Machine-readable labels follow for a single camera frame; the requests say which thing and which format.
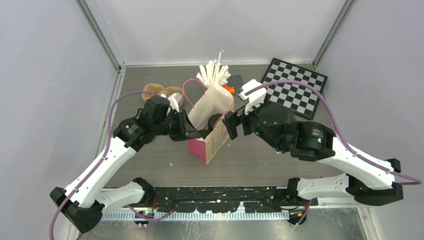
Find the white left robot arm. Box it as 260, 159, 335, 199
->
50, 96, 202, 234

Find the orange black small device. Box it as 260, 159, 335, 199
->
224, 74, 245, 95

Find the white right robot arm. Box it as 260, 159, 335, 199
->
223, 103, 404, 206

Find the black white chessboard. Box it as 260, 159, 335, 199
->
261, 58, 328, 120

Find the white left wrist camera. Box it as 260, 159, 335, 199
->
160, 92, 183, 113

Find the pink paper gift bag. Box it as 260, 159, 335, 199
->
187, 83, 235, 164

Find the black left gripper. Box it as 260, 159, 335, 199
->
153, 109, 202, 142

